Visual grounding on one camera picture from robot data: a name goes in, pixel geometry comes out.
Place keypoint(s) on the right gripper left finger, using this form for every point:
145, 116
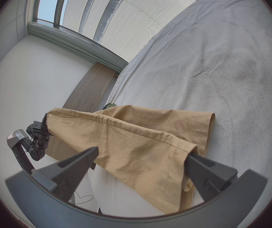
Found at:
79, 167

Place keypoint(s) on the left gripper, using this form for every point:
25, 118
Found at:
38, 126

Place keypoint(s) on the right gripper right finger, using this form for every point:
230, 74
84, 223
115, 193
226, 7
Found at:
209, 174

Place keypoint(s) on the tan shorts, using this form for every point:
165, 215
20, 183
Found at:
138, 146

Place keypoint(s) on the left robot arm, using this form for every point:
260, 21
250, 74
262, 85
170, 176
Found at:
16, 135

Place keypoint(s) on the bed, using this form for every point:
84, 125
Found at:
221, 56

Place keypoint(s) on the green garment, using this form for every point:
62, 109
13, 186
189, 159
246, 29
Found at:
110, 106

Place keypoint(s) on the grey-green curtain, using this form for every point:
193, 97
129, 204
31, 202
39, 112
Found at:
79, 44

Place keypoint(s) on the window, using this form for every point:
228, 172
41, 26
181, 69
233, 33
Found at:
150, 13

